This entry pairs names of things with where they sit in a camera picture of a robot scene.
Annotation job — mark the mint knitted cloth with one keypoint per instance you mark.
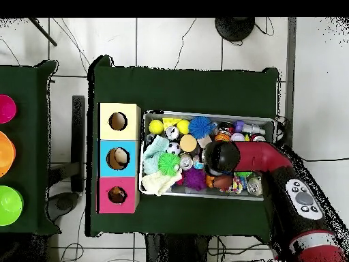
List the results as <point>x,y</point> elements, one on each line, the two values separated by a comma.
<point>156,146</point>

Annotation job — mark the green spiky ball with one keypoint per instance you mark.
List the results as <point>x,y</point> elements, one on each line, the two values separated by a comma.
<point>169,163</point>

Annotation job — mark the cream knitted cloth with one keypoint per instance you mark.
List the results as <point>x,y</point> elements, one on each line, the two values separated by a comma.
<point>159,182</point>

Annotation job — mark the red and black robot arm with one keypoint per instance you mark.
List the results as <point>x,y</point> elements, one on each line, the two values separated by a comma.
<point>261,157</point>

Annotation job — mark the wooden box with three holes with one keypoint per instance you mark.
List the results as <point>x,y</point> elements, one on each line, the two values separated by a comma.
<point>131,147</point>

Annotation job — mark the silver mesh bin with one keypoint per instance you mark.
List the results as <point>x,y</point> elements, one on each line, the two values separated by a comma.
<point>212,195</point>

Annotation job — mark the small soccer ball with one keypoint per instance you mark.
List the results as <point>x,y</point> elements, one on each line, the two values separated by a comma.
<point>173,148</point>

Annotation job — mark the blue spiky ball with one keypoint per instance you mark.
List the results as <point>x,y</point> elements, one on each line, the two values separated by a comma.
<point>200,127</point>

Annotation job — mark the purple spiky ball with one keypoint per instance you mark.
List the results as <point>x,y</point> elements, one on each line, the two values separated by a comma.
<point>194,178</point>

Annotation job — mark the small orange basketball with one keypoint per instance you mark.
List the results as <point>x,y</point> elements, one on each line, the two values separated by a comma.
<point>222,136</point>

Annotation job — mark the dark green table cloth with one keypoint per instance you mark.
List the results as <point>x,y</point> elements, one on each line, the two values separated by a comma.
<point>30,136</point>
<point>177,90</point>

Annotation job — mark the small brown football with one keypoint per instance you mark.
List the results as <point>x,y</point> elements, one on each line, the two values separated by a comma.
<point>223,181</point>

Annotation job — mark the small white baseball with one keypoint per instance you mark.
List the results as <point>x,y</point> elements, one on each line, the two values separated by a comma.
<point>237,137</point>

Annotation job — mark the black upright panel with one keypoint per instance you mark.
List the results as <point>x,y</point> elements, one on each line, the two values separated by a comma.
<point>78,136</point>

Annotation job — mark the grey black stand foot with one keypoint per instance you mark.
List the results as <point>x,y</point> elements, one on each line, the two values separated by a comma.
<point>64,203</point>

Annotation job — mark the black round stand base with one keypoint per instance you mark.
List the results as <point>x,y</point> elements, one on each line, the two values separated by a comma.
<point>234,28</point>

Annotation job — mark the orange bowl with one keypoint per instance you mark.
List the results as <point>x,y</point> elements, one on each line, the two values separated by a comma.
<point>6,154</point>

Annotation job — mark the pink bowl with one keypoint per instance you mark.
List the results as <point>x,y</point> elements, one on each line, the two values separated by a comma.
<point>6,109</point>

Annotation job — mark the thin black rod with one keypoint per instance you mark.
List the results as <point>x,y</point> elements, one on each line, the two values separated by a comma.
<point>43,32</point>

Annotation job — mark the green bowl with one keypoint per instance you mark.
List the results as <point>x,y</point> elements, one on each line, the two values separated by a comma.
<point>9,206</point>

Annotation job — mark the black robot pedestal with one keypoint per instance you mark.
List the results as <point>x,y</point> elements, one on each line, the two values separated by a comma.
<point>177,248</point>

